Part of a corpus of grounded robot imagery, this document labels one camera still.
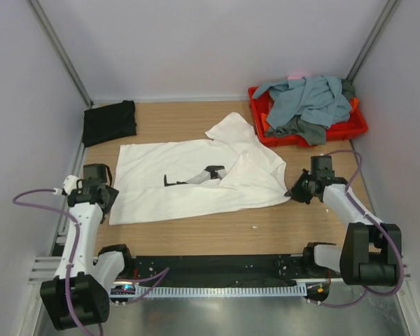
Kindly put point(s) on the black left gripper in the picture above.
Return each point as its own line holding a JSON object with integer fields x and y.
{"x": 113, "y": 194}

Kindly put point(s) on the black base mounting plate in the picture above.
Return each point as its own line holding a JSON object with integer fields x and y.
{"x": 229, "y": 271}

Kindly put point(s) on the slotted grey cable duct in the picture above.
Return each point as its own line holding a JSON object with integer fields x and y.
{"x": 127, "y": 292}

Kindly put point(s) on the red plastic bin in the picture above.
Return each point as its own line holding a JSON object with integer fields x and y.
{"x": 341, "y": 131}

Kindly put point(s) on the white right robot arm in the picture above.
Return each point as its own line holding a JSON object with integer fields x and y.
{"x": 371, "y": 252}

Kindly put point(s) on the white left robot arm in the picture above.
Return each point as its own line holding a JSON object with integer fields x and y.
{"x": 78, "y": 294}

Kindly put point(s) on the blue-grey t-shirt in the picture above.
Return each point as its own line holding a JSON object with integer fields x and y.
{"x": 317, "y": 100}

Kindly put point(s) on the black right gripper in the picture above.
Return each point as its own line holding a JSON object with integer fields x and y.
{"x": 295, "y": 193}

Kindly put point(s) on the white t-shirt with print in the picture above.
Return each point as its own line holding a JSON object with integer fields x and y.
{"x": 229, "y": 170}

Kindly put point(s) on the folded black t-shirt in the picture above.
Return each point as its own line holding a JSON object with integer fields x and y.
{"x": 108, "y": 123}

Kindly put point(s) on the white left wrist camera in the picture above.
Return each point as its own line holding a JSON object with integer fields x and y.
{"x": 70, "y": 183}

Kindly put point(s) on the dark grey t-shirt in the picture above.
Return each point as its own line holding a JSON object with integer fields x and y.
{"x": 313, "y": 134}

